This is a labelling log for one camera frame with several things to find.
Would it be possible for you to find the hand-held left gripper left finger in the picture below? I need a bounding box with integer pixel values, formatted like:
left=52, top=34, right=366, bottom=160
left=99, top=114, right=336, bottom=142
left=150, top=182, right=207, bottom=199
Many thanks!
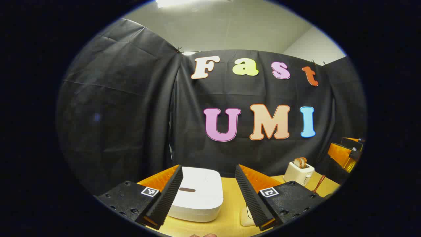
left=94, top=165, right=184, bottom=230

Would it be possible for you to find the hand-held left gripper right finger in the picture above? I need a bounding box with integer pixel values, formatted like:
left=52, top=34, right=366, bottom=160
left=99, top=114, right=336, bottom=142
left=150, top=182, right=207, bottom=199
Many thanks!
left=235, top=164, right=326, bottom=231

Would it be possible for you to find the clear plastic rice container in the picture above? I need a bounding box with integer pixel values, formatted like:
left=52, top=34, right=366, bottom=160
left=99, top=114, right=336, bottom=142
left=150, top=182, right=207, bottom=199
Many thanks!
left=240, top=204, right=256, bottom=227

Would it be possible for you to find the white rice cooker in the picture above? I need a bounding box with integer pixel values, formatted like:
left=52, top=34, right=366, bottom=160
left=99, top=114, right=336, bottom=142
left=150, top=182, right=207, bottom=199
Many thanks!
left=167, top=167, right=224, bottom=223

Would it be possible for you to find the white toaster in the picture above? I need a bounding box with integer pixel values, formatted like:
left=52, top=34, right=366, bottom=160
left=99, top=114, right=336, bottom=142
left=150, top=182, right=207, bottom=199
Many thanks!
left=283, top=161, right=315, bottom=187

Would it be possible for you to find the ceiling light panel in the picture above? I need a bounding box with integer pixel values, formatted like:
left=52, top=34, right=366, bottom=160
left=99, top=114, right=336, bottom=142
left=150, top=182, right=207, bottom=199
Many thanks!
left=156, top=0, right=199, bottom=9

